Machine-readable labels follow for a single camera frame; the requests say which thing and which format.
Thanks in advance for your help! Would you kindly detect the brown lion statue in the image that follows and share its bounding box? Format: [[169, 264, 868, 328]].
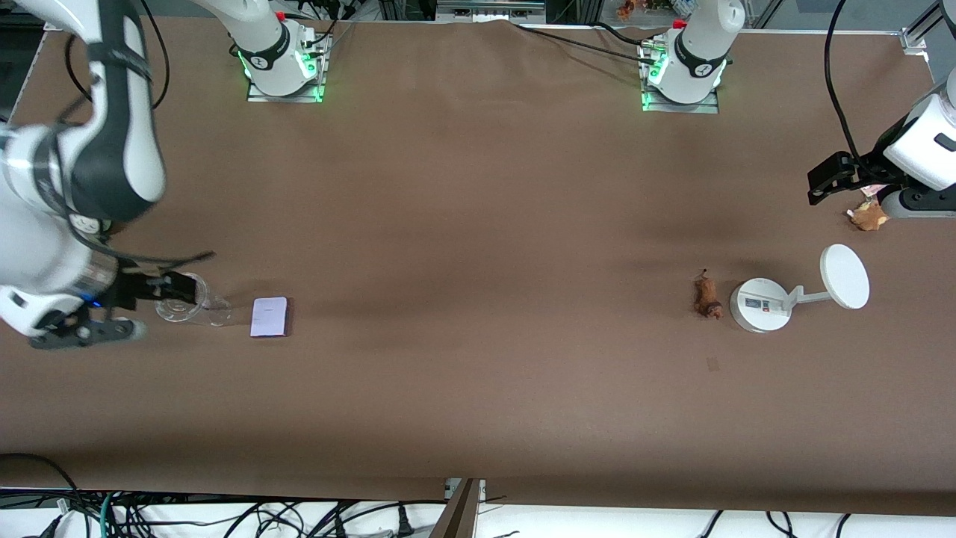
[[693, 269, 724, 321]]

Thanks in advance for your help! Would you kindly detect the clear plastic cup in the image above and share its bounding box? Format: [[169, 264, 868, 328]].
[[155, 272, 233, 327]]

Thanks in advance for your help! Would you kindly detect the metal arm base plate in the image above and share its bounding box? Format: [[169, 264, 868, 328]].
[[640, 43, 721, 115], [246, 34, 328, 104]]

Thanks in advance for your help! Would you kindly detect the grey-green plush toy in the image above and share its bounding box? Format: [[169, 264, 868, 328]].
[[66, 215, 113, 241]]

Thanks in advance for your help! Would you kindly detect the aluminium frame bar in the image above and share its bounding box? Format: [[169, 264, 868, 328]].
[[436, 0, 547, 22]]

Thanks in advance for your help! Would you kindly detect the thin black base cable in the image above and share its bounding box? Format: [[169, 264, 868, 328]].
[[594, 21, 658, 49], [512, 22, 652, 64], [312, 4, 358, 57]]

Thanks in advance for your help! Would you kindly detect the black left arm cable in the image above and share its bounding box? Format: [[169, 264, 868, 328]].
[[824, 0, 881, 171]]

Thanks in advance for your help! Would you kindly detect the small metal bracket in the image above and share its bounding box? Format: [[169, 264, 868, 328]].
[[444, 478, 487, 503]]

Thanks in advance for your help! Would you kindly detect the thick black floor cable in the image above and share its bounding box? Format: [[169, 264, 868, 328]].
[[0, 452, 84, 524]]

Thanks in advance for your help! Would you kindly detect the lilac phone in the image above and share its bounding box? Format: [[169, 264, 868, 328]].
[[250, 297, 290, 338]]

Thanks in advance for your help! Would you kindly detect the orange-brown plush toy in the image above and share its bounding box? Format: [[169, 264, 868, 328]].
[[848, 185, 890, 232]]

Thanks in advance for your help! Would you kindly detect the aluminium corner profile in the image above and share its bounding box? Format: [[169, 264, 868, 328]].
[[899, 0, 943, 55]]

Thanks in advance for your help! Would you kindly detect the brown table beam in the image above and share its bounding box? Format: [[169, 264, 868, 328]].
[[429, 479, 482, 538]]

